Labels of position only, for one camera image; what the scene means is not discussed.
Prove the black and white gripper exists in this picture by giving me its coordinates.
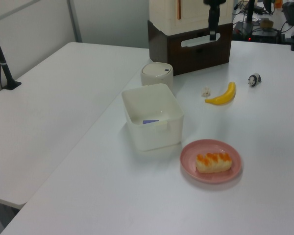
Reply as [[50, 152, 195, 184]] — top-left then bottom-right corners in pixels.
[[203, 0, 227, 41]]

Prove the orange glazed toy bread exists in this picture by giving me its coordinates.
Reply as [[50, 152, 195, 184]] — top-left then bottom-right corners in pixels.
[[195, 152, 232, 174]]

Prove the pink plastic plate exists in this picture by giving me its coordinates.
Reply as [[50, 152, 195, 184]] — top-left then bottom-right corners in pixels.
[[180, 139, 243, 184]]

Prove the black monitor stand pole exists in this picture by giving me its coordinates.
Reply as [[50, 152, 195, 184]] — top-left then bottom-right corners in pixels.
[[244, 0, 256, 24]]

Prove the brown cardboard item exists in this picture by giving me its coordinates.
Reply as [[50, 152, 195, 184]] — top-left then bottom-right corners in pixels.
[[259, 19, 274, 29]]

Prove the black and white panda figurine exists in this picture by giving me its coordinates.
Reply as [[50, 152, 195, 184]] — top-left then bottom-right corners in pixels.
[[247, 73, 262, 88]]

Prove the white lidded trash can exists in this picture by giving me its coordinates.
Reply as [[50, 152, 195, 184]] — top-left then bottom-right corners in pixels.
[[140, 62, 174, 93]]

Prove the yellow toy banana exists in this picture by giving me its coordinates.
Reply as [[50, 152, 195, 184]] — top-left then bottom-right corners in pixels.
[[204, 81, 236, 105]]

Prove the black electronic device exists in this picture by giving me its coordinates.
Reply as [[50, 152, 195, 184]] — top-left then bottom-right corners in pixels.
[[281, 1, 294, 26]]

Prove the white plastic storage bin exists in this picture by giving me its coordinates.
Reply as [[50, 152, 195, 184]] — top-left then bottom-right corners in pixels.
[[121, 83, 184, 151]]

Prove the cream cabinet with copper handle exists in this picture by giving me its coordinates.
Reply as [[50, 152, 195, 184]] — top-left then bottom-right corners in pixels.
[[148, 0, 234, 35]]

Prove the brown box with white handle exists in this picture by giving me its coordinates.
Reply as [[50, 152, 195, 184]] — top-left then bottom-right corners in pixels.
[[147, 19, 234, 76]]

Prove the black camera stand pole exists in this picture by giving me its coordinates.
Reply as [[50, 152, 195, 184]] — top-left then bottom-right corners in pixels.
[[0, 18, 22, 90]]

